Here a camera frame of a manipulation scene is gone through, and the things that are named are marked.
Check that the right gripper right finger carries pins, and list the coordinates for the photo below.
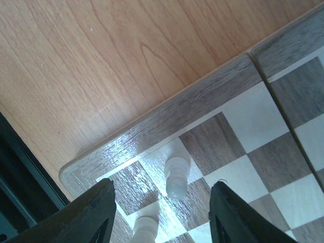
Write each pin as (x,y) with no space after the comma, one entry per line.
(234,220)

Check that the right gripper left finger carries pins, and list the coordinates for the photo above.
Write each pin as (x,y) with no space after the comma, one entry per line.
(89,218)

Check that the wooden chess board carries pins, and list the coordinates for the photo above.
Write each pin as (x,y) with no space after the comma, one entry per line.
(255,124)

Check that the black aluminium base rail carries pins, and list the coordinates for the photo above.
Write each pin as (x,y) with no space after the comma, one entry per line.
(28,193)

